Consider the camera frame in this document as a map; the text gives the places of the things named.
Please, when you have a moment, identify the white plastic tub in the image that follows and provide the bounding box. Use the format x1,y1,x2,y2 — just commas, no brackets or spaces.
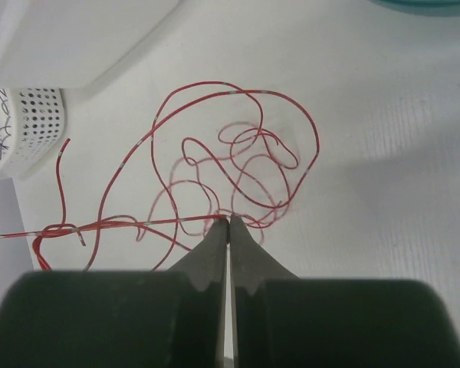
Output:
0,1,180,88

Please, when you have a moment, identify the long red wire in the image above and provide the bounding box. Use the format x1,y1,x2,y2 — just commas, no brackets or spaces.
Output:
0,137,227,271

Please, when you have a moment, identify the teal transparent plastic tray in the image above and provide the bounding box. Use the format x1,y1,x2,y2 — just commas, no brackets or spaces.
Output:
370,0,460,18

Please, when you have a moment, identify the white perforated basket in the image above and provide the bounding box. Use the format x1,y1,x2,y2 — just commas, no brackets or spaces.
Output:
0,87,66,180

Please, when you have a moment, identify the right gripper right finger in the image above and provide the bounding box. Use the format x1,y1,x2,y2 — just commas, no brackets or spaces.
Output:
228,215,460,367

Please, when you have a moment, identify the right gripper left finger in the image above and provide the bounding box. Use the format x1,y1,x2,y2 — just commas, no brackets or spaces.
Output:
0,218,228,367

